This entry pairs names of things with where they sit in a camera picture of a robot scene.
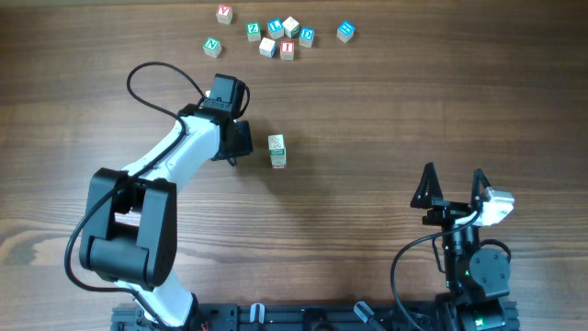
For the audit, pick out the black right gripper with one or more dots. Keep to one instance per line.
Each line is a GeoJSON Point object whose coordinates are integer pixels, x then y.
{"type": "Point", "coordinates": [446, 211]}

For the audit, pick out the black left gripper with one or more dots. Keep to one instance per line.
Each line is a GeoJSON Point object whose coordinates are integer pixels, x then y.
{"type": "Point", "coordinates": [246, 147]}

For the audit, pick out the blue X wooden block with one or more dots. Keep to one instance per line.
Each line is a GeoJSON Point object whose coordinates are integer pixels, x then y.
{"type": "Point", "coordinates": [276, 144]}

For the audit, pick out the green sided wooden block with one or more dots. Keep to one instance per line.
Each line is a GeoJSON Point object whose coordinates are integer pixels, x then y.
{"type": "Point", "coordinates": [278, 157]}

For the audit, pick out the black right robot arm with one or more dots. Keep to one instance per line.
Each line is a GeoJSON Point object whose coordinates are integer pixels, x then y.
{"type": "Point", "coordinates": [477, 271]}

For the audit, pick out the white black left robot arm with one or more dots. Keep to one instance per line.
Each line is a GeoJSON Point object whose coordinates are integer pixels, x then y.
{"type": "Point", "coordinates": [129, 232]}

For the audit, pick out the green N wooden block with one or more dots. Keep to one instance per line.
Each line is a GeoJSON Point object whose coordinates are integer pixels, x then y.
{"type": "Point", "coordinates": [212, 47]}

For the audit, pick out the blue sided white block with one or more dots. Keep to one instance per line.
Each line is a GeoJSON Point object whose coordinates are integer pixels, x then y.
{"type": "Point", "coordinates": [267, 47]}

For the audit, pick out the red I wooden block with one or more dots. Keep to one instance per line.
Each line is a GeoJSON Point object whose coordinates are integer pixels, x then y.
{"type": "Point", "coordinates": [287, 50]}

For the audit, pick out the green Z wooden block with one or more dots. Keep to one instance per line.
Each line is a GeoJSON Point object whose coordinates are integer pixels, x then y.
{"type": "Point", "coordinates": [253, 31]}

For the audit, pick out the blue L wooden block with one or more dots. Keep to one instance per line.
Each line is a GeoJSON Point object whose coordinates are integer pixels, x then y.
{"type": "Point", "coordinates": [275, 29]}

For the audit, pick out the plain top wooden block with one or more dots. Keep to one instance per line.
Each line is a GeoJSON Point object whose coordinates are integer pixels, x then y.
{"type": "Point", "coordinates": [291, 27]}

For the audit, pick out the blue D wooden block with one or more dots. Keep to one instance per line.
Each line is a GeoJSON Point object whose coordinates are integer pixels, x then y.
{"type": "Point", "coordinates": [306, 37]}

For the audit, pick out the red Y wooden block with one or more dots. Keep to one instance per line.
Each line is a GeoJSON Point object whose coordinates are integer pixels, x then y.
{"type": "Point", "coordinates": [224, 14]}

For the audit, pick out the blue lone wooden block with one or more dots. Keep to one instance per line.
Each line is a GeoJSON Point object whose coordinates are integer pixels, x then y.
{"type": "Point", "coordinates": [345, 31]}

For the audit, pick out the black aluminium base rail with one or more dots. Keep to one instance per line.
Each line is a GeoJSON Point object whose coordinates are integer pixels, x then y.
{"type": "Point", "coordinates": [321, 317]}

